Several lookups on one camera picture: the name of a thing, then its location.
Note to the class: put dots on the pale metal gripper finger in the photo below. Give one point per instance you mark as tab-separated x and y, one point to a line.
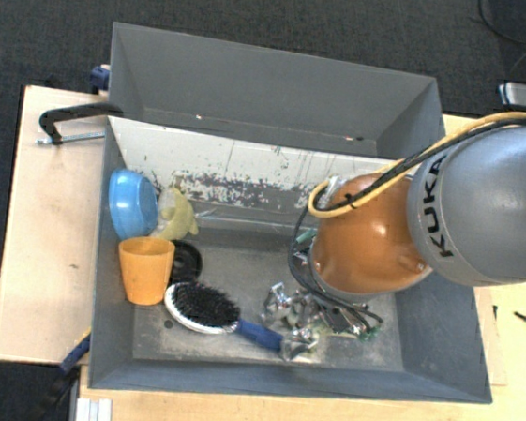
300	343
277	298

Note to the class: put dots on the black round lid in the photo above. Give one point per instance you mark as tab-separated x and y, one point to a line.
189	260

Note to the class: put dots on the yellow-green soft toy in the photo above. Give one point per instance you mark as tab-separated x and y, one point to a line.
178	216

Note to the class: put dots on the orange plastic cup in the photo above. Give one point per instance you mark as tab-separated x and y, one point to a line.
144	269

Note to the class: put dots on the blue bowl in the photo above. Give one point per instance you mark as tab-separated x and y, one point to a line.
131	204

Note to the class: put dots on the small black screw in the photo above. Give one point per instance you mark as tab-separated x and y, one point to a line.
522	317

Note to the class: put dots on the grey metal bin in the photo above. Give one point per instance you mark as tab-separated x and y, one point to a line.
267	87

